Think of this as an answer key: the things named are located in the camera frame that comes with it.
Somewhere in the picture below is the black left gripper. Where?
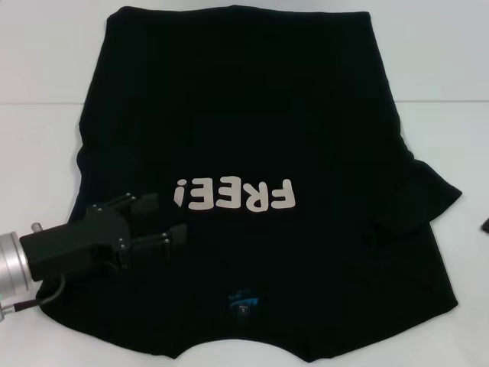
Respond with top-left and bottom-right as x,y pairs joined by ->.
18,192 -> 188,283

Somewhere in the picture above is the black shirt with FREE print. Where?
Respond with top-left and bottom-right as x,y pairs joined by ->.
36,6 -> 466,367

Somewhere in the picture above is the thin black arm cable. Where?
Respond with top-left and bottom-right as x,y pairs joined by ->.
0,275 -> 69,313

